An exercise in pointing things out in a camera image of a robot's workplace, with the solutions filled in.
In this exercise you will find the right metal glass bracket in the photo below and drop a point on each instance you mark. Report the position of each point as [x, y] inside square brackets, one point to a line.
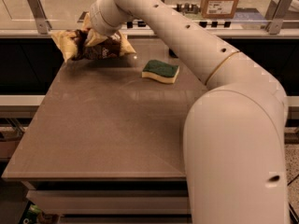
[275, 16]

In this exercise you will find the brown cardboard box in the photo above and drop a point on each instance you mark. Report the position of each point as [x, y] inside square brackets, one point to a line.
[218, 9]

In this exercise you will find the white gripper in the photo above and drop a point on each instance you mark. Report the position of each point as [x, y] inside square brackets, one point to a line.
[100, 22]

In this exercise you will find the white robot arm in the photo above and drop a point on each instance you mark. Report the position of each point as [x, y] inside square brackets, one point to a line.
[233, 139]

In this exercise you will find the blue pepsi can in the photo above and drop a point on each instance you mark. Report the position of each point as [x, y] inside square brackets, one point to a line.
[172, 54]

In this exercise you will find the metal glass bracket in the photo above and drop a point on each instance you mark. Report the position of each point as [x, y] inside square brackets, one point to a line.
[275, 16]
[42, 23]

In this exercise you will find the green and yellow sponge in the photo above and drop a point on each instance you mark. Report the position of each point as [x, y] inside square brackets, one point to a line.
[160, 71]

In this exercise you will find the grey table drawer front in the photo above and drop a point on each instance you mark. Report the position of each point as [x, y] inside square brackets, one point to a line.
[110, 202]

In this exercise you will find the brown yellow chip bag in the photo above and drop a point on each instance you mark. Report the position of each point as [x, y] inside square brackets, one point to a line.
[71, 44]

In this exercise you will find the left metal glass bracket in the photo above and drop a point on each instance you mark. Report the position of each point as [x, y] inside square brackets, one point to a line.
[42, 23]

